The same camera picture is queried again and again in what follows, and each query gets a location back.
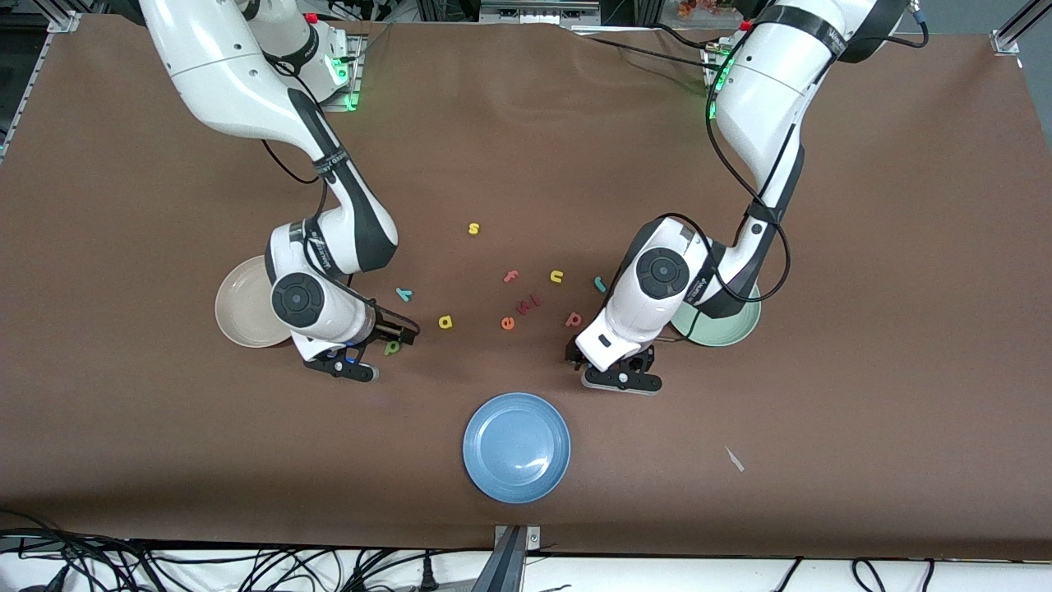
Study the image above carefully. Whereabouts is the blue plate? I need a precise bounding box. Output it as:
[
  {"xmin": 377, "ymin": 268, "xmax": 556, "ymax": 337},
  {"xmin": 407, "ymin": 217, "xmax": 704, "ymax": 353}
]
[{"xmin": 462, "ymin": 392, "xmax": 572, "ymax": 504}]

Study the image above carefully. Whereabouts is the light green plate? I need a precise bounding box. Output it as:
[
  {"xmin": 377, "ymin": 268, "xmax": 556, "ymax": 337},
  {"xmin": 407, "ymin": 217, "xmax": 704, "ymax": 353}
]
[{"xmin": 670, "ymin": 280, "xmax": 763, "ymax": 348}]

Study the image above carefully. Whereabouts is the beige brown plate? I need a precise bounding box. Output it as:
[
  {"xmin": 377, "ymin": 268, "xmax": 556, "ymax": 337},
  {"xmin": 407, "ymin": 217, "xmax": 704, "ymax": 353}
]
[{"xmin": 215, "ymin": 254, "xmax": 290, "ymax": 349}]

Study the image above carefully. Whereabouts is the brown table cloth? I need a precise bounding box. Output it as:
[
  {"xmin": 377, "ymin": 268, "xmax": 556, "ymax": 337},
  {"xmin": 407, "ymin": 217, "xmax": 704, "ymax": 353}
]
[{"xmin": 0, "ymin": 15, "xmax": 1052, "ymax": 562}]

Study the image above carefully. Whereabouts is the grey metal rack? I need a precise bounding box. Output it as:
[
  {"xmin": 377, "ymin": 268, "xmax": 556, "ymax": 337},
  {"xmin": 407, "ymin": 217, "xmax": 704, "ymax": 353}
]
[{"xmin": 477, "ymin": 0, "xmax": 602, "ymax": 27}]

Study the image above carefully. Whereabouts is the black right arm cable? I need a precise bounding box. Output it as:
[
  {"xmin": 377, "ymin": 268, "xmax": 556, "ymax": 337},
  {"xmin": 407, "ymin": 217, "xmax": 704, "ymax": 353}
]
[{"xmin": 261, "ymin": 138, "xmax": 383, "ymax": 321}]

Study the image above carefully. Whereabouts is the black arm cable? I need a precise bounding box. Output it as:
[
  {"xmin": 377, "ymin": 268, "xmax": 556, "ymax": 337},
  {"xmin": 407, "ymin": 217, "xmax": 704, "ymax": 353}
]
[
  {"xmin": 625, "ymin": 33, "xmax": 791, "ymax": 303},
  {"xmin": 261, "ymin": 138, "xmax": 383, "ymax": 321}
]

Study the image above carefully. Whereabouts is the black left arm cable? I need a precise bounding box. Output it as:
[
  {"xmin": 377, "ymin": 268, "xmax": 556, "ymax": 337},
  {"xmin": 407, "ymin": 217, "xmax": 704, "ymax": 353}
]
[{"xmin": 625, "ymin": 33, "xmax": 791, "ymax": 303}]

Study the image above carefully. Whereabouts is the aluminium camera mount profile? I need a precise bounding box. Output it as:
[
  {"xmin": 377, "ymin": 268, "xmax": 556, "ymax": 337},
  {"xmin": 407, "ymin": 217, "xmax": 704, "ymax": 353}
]
[{"xmin": 491, "ymin": 525, "xmax": 542, "ymax": 592}]

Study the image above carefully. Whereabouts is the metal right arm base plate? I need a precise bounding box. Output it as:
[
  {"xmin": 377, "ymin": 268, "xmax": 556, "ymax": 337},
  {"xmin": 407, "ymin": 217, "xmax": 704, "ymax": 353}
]
[{"xmin": 316, "ymin": 33, "xmax": 363, "ymax": 112}]

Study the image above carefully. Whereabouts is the thin black base cable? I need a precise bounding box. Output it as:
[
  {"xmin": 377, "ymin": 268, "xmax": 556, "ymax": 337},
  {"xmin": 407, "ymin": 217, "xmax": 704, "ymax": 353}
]
[
  {"xmin": 575, "ymin": 33, "xmax": 712, "ymax": 71},
  {"xmin": 649, "ymin": 23, "xmax": 722, "ymax": 52}
]

